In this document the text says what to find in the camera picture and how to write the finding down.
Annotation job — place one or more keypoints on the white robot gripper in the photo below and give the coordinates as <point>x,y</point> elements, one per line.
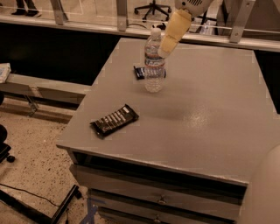
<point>194,5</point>

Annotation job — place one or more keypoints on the clear plastic water bottle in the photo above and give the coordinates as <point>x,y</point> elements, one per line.
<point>154,65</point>

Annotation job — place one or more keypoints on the blue rxbar blueberry wrapper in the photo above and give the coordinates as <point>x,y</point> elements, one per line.
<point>139,73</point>

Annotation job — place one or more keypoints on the black snack bar wrapper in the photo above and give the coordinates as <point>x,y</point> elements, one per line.
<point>114,121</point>

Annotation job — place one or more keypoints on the grey drawer cabinet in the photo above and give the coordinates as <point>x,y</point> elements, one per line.
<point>189,157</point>

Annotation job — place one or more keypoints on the grey side bench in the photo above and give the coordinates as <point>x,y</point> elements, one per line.
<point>37,90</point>

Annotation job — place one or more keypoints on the black chair caster left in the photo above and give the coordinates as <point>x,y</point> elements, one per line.
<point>4,147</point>

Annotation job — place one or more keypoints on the black stand base bar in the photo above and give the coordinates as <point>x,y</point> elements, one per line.
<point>34,214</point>

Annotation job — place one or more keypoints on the metal railing frame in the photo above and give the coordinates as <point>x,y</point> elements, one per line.
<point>117,17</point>

